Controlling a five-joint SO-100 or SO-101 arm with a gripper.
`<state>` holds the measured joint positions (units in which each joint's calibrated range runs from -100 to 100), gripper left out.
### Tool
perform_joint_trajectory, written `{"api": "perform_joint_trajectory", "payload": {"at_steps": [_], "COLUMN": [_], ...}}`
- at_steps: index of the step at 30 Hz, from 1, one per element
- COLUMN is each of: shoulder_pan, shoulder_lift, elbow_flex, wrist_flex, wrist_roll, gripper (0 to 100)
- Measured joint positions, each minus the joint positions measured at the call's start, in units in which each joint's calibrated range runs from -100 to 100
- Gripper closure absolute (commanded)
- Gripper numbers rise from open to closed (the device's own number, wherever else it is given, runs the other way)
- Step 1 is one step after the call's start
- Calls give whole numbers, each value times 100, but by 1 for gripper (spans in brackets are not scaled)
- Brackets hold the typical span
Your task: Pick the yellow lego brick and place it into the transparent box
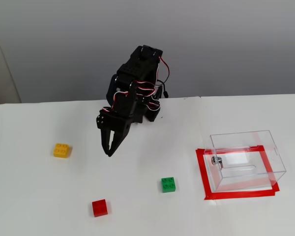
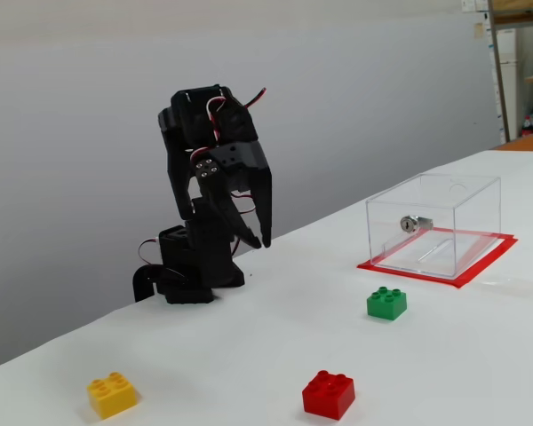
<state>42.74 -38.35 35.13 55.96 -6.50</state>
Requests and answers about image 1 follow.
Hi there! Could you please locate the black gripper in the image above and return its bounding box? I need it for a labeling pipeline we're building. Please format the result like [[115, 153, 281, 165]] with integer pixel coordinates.
[[96, 110, 134, 158]]

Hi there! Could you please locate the yellow lego brick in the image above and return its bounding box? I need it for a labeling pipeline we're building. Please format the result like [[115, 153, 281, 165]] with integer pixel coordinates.
[[53, 143, 73, 158]]

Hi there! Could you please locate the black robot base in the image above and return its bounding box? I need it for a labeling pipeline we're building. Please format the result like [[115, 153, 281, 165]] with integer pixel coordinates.
[[137, 98, 162, 123]]

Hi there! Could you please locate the red lego brick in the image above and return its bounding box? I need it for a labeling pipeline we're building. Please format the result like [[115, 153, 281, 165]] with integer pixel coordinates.
[[91, 199, 111, 218]]

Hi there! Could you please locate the green lego brick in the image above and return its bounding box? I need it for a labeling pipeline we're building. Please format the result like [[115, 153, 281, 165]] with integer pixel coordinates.
[[161, 176, 177, 194]]

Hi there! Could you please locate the silver box lock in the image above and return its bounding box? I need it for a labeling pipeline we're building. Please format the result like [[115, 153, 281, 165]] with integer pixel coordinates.
[[210, 156, 226, 170]]

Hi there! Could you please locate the transparent plastic box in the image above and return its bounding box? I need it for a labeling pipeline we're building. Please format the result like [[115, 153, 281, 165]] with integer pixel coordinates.
[[203, 129, 287, 194]]

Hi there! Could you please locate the red white servo wire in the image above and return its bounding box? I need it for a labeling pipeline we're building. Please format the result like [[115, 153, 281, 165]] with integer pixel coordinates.
[[102, 56, 170, 114]]

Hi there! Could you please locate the black cable with plug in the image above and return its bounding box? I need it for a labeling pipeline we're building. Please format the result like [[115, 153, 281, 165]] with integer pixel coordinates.
[[157, 78, 169, 99]]

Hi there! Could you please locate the red tape frame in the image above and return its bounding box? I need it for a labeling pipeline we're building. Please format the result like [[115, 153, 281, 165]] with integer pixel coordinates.
[[195, 145, 280, 201]]

